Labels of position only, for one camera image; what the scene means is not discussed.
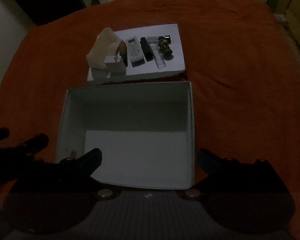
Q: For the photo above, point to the white foam board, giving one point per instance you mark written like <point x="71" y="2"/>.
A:
<point x="173" y="63"/>

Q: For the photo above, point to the orange blanket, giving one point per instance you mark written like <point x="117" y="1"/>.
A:
<point x="240" y="80"/>

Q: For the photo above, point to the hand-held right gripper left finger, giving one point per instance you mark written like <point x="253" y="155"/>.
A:
<point x="91" y="160"/>

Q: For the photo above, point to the small black toy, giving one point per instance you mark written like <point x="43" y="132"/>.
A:
<point x="165" y="45"/>

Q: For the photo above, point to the brown pouch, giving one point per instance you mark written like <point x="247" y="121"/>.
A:
<point x="123" y="51"/>

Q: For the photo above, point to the clear plastic tube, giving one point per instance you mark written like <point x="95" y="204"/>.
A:
<point x="158" y="57"/>

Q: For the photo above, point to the small translucent box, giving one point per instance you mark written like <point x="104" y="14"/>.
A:
<point x="153" y="39"/>

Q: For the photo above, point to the white charger adapter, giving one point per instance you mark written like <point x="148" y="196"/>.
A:
<point x="116" y="66"/>

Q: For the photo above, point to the yellowish foam sponge block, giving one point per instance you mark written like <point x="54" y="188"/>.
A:
<point x="103" y="48"/>

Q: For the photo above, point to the black rectangular bar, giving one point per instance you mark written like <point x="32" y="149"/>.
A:
<point x="146" y="48"/>

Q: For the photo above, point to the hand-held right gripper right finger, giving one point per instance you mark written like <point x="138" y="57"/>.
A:
<point x="207" y="161"/>

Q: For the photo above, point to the yellow wooden furniture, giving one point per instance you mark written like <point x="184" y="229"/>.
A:
<point x="296" y="12"/>

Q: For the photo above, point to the white remote control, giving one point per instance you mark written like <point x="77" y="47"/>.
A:
<point x="135" y="51"/>

